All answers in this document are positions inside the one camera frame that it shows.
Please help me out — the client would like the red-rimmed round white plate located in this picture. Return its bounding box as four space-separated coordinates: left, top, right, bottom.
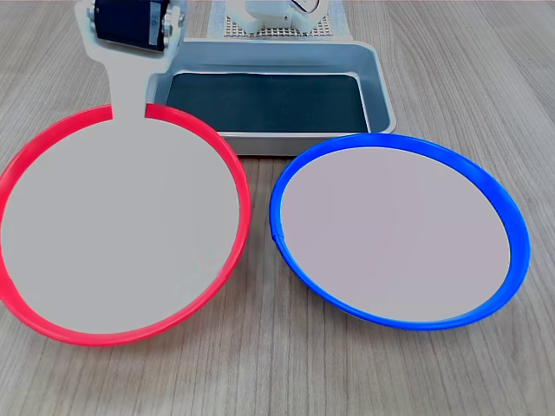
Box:
0 103 253 348

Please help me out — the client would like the black mat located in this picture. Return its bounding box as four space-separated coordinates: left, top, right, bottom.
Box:
165 72 372 133

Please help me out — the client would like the steel tray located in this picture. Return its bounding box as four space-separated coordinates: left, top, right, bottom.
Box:
145 40 398 158

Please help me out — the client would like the blue-rimmed round white plate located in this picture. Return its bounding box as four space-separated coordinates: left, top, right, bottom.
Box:
268 132 532 333

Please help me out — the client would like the pale perforated base plate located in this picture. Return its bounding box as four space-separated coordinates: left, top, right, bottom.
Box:
207 0 353 41

